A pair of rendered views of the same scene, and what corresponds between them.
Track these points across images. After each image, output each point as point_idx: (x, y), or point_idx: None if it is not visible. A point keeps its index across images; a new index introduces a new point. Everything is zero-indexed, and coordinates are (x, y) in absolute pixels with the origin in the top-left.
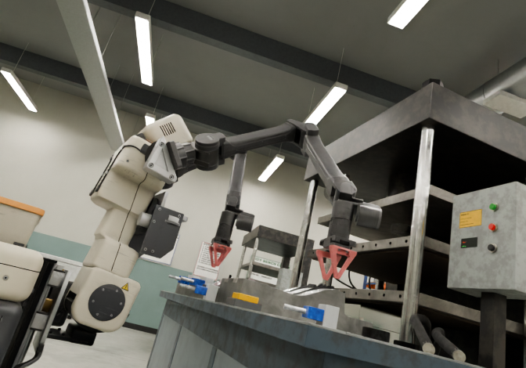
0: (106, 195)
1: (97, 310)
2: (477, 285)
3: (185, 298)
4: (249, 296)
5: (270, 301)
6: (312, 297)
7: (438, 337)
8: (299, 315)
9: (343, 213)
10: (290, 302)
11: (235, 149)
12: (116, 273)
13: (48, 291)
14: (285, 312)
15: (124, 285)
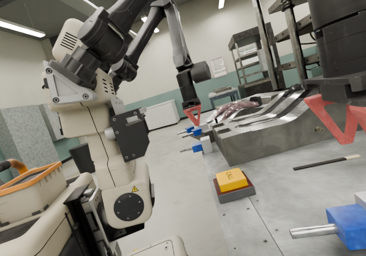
0: (70, 134)
1: (126, 215)
2: None
3: None
4: (233, 182)
5: (261, 144)
6: (307, 114)
7: None
8: (300, 139)
9: None
10: (284, 133)
11: (129, 14)
12: (120, 185)
13: (90, 215)
14: (282, 145)
15: (132, 189)
